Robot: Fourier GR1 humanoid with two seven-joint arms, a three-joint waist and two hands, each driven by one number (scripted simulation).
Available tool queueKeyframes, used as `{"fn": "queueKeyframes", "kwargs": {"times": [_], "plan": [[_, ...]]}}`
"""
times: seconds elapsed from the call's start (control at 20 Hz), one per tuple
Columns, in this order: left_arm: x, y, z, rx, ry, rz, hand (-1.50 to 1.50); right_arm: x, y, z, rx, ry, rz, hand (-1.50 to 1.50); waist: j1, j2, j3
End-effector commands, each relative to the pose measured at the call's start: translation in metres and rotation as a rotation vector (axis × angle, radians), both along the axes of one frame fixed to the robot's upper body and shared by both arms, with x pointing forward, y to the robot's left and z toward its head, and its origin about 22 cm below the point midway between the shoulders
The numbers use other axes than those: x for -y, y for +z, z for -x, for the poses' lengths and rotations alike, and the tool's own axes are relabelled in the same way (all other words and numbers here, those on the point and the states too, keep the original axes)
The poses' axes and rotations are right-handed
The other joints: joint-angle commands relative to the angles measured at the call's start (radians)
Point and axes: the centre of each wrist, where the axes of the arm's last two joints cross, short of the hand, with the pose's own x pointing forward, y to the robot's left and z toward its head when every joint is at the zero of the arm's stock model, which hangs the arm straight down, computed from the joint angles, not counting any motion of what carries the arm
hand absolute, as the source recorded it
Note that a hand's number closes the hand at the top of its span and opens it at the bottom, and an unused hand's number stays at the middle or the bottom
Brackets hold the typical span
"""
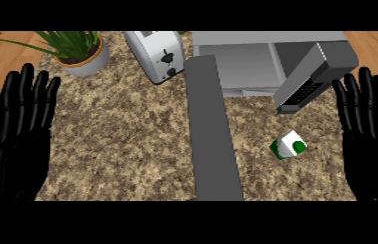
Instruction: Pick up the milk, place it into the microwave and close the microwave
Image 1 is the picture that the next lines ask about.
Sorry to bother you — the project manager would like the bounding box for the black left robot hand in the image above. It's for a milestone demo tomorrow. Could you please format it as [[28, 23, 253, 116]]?
[[0, 62, 62, 202]]

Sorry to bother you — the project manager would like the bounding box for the white and green milk carton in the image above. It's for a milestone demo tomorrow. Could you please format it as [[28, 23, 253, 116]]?
[[269, 129, 309, 161]]

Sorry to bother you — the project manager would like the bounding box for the dark grey microwave door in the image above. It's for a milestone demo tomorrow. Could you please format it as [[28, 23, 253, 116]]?
[[183, 54, 245, 202]]

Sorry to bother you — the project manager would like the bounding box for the silver toaster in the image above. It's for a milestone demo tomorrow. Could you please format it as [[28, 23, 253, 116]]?
[[121, 31, 186, 86]]

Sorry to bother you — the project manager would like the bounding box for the green potted plant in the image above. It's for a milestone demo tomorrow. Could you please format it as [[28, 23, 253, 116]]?
[[0, 31, 111, 78]]

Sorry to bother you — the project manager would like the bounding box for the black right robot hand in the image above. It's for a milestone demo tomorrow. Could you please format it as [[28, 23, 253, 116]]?
[[331, 66, 378, 202]]

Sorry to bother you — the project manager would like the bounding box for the grey microwave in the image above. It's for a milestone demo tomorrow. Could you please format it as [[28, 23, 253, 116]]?
[[191, 31, 360, 115]]

